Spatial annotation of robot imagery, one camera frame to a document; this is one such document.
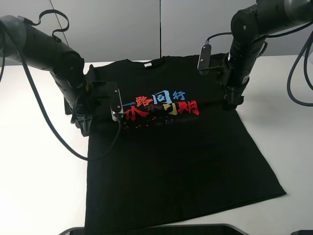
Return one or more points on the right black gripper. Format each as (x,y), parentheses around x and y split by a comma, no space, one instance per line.
(233,82)

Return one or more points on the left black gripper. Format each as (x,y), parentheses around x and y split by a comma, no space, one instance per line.
(80,92)

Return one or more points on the black printed t-shirt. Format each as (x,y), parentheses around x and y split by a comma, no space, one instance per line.
(176,155)

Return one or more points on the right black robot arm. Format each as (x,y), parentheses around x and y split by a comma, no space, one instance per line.
(250,27)

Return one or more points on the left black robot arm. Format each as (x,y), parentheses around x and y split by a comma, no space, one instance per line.
(49,53)

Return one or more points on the black robot base front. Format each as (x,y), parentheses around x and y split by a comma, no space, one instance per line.
(213,229)

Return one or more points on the dark object bottom right corner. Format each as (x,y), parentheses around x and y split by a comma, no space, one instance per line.
(303,232)

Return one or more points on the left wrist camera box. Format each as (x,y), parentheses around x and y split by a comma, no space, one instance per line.
(110,91)

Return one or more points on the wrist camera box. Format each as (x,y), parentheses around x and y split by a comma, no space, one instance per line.
(204,59)
(110,91)

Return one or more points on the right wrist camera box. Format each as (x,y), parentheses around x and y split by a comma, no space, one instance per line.
(204,59)

